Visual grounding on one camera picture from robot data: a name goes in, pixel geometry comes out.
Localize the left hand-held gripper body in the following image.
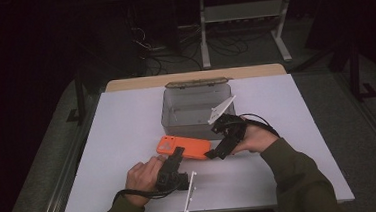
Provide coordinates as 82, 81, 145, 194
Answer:
154, 155, 200, 212

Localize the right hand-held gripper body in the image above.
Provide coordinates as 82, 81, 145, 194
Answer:
205, 94, 249, 158

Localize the orange phone case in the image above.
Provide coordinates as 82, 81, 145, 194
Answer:
155, 131, 214, 164

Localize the clear grey plastic box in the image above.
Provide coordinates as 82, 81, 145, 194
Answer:
158, 76, 238, 145

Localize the person's right hand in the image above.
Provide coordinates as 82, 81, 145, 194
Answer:
230, 121, 280, 156

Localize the person's left hand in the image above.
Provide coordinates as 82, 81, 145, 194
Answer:
122, 155, 170, 209

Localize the wooden table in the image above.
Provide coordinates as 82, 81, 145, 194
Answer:
104, 62, 288, 94

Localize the black metal stand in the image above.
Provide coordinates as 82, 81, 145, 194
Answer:
62, 70, 89, 126
347, 38, 376, 103

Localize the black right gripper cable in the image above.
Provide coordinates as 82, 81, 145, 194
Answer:
239, 111, 281, 140

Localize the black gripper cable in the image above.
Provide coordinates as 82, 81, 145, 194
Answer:
111, 182, 184, 203
239, 111, 281, 140

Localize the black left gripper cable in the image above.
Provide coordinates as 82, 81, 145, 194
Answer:
111, 182, 184, 203

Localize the tangle of floor cables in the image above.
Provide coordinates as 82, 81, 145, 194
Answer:
129, 18, 252, 78

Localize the white metal frame desk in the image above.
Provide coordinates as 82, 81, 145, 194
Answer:
184, 0, 307, 70

